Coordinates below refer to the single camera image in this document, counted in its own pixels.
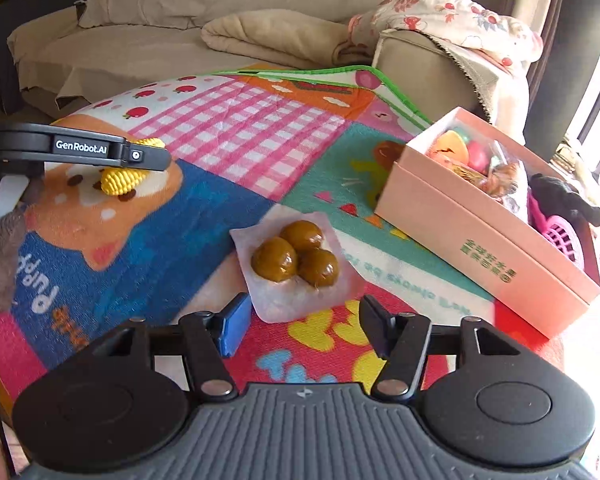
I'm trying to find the pink toy basket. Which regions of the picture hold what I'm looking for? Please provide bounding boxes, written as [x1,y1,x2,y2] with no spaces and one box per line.
[527,189,587,267]

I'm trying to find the black plush toy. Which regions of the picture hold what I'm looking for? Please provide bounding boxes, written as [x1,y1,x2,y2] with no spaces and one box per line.
[529,173,600,228]

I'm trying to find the white fringed towel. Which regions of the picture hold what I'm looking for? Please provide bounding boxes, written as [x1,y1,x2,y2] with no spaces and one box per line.
[380,29,517,127]

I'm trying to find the pink cardboard box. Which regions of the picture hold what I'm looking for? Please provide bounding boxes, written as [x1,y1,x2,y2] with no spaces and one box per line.
[374,106,600,339]

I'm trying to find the wrapped toy bread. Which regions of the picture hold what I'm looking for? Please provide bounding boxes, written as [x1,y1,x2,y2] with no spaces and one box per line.
[479,161,522,197]

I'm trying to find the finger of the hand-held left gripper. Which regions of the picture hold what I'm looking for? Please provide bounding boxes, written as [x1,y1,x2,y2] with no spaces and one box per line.
[0,122,174,179]

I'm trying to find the pink toy egg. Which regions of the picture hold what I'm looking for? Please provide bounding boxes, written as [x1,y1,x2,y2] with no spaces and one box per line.
[467,140,492,174]

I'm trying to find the yellow toy corn cob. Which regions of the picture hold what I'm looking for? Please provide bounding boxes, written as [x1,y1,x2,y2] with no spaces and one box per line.
[100,137,165,197]

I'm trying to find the floral printed white garment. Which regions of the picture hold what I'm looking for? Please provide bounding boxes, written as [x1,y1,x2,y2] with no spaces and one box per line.
[349,0,544,79]

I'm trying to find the folded beige blanket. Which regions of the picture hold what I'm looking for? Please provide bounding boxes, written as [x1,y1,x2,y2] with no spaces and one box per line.
[201,9,362,69]

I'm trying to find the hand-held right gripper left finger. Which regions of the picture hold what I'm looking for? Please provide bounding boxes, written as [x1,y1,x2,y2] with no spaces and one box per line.
[87,292,253,402]

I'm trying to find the brown curtain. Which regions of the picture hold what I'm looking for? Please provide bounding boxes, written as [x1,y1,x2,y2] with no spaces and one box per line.
[525,0,572,97]

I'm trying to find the orange toy fruit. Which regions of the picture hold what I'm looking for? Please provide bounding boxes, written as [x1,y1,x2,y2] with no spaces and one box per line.
[429,130,474,167]

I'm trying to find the colourful printed play mat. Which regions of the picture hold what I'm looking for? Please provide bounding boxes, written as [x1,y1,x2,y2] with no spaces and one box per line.
[0,66,566,413]

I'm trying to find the tray of three brown balls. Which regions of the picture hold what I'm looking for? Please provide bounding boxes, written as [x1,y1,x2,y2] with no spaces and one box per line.
[229,203,366,324]

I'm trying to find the brown plush toy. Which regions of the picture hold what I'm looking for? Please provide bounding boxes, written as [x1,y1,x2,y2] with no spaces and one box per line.
[0,204,32,312]

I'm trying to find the beige sofa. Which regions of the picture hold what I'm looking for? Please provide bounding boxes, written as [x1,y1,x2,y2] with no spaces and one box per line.
[7,0,562,161]

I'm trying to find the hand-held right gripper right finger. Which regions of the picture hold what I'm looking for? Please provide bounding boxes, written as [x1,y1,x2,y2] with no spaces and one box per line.
[358,294,527,402]

